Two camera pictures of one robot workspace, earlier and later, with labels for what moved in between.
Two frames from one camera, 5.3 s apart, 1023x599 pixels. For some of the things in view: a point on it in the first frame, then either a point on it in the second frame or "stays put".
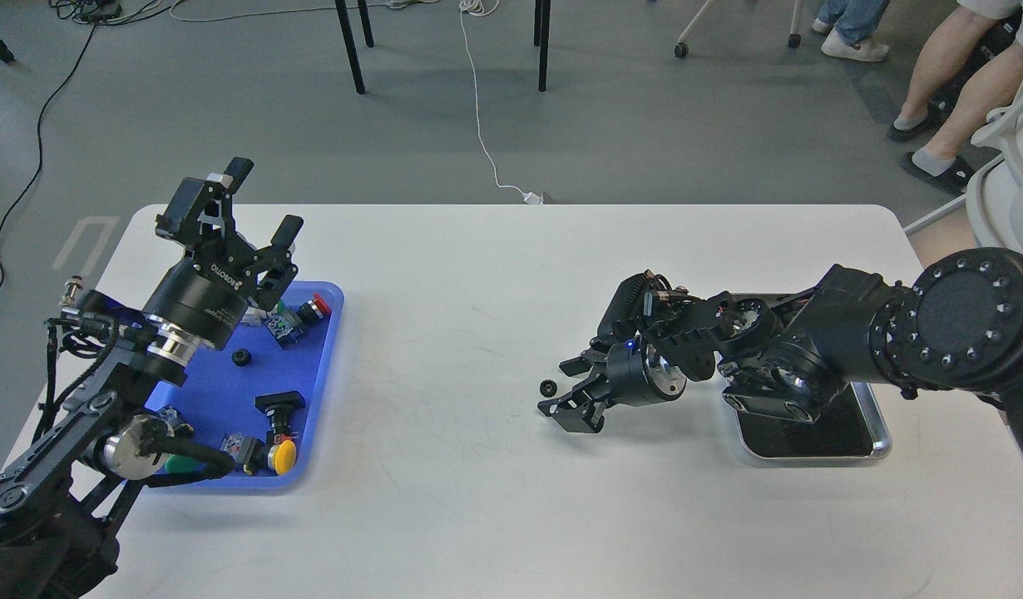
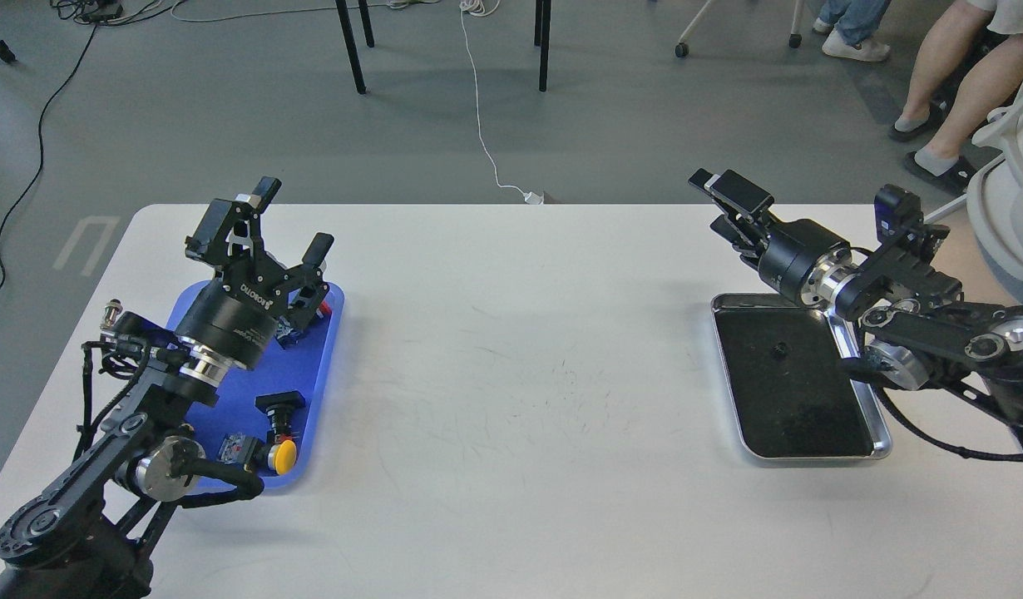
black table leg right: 541,37 stays put
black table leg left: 351,41 stays put
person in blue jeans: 851,25 stays put
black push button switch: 279,406 stays put
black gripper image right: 635,375 → 793,250
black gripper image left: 206,299 → 238,319
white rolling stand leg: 794,39 stays put
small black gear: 548,388 → 780,350
